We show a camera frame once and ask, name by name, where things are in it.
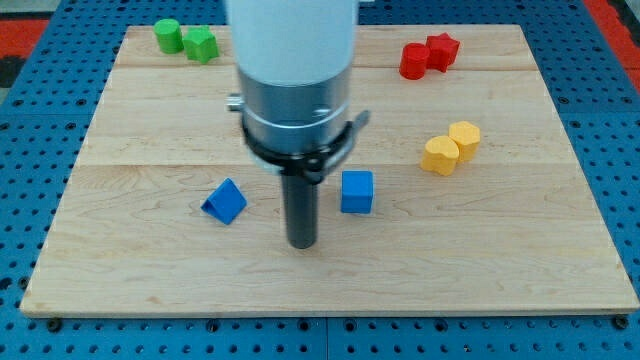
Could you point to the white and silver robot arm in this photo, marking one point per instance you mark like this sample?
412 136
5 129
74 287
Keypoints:
293 59

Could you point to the blue triangle block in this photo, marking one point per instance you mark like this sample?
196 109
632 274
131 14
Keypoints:
225 203

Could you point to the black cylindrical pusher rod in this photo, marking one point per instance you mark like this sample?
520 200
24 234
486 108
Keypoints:
300 200

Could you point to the blue cube block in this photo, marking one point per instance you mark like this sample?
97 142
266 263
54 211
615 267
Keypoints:
357 191

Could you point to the yellow heart block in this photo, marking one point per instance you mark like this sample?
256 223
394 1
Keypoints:
440 155

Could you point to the light wooden board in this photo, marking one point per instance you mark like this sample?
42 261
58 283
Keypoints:
513 232

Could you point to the yellow hexagon block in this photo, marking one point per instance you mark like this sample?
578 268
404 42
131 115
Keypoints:
467 137

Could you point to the red cylinder block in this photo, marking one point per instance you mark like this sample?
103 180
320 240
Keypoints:
414 61

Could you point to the red star block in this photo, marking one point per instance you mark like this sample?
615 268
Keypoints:
443 50

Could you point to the green star block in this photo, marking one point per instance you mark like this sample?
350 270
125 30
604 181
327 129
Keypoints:
200 44

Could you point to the green cylinder block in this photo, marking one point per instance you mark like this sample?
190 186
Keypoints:
168 35

